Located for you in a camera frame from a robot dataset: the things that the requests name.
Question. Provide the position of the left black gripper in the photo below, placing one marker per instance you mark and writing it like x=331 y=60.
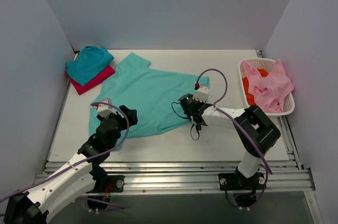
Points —
x=129 y=115

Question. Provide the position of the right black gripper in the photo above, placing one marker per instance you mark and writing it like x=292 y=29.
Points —
x=197 y=118

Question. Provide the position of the mint green t-shirt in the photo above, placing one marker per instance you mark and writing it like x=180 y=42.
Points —
x=150 y=92

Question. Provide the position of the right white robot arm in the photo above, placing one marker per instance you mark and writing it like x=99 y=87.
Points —
x=256 y=131

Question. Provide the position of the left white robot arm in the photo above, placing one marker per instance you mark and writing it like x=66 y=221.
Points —
x=82 y=173

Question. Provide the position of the orange t-shirt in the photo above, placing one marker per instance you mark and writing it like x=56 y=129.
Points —
x=256 y=86

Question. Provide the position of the folded red t-shirt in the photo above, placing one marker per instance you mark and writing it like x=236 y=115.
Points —
x=100 y=78

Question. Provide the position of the folded teal t-shirt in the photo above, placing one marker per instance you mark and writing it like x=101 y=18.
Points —
x=90 y=62

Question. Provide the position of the pink t-shirt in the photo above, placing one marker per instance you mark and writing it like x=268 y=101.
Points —
x=269 y=89

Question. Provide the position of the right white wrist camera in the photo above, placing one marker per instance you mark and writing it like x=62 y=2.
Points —
x=201 y=93

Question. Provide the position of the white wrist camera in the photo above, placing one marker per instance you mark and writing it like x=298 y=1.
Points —
x=103 y=108
x=201 y=93

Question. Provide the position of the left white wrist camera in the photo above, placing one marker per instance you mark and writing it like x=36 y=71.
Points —
x=103 y=108

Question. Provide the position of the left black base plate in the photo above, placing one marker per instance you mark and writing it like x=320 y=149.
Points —
x=108 y=184

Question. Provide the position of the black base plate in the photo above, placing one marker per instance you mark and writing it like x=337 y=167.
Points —
x=237 y=182
x=108 y=184

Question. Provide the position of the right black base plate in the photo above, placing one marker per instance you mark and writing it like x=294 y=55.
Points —
x=237 y=182

